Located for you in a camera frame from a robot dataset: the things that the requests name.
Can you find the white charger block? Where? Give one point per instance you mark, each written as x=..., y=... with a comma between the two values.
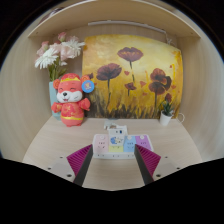
x=117, y=135

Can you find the small potted succulent white pot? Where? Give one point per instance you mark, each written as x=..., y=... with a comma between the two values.
x=165, y=116

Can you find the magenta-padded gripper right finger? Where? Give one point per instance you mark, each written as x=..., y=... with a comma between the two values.
x=148, y=160

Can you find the white light bar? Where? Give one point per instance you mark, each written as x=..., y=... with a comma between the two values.
x=126, y=24

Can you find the light blue vase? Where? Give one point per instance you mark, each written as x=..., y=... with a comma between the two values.
x=52, y=96

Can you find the pink and white flower bouquet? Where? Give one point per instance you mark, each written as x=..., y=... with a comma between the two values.
x=56, y=53

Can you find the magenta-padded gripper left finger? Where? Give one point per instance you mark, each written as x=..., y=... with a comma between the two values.
x=80, y=160

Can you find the yellow poppy flower painting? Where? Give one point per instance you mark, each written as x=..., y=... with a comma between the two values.
x=140, y=90

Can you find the red plush mouse toy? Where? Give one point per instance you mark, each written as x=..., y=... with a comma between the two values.
x=70, y=100

